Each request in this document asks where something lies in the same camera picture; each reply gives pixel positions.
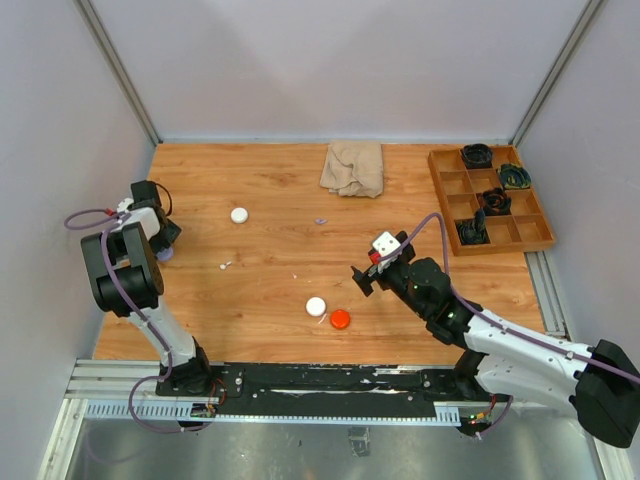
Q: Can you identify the purple charging case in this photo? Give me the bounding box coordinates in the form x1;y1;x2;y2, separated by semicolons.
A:
156;247;174;262

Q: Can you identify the wooden compartment tray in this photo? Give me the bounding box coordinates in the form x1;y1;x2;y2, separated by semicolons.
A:
428;144;555;256

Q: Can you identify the dark green rolled sock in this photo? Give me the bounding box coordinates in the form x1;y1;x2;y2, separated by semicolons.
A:
455;209;489;245

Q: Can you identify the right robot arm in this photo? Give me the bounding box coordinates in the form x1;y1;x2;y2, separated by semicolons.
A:
352;232;639;448

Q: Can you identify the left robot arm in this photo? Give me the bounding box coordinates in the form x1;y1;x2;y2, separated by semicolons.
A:
80;180;214;396

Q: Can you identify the orange earbud charging case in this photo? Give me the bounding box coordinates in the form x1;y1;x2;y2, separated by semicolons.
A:
330;309;351;330

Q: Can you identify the white charging case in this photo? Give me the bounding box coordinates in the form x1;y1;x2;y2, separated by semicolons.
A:
230;207;249;224
305;296;326;317

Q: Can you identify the beige cloth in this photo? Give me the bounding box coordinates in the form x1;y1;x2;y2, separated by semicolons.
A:
319;140;384;198

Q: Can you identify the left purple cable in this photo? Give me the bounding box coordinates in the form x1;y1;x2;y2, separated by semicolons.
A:
63;207;216;434

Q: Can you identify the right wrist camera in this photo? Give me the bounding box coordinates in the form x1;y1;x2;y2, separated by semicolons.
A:
369;231;401;273

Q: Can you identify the purple cable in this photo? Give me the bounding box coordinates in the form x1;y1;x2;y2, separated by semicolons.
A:
63;207;216;434
379;212;640;441

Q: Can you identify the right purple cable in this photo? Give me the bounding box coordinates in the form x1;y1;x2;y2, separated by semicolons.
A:
379;212;640;441

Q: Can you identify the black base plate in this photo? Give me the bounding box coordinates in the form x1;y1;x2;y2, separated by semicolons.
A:
155;363;492;421

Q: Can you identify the blue yellow rolled sock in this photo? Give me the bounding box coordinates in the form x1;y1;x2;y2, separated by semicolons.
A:
496;163;531;190

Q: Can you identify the black orange rolled sock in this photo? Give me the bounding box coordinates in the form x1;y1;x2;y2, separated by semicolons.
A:
477;188;512;216

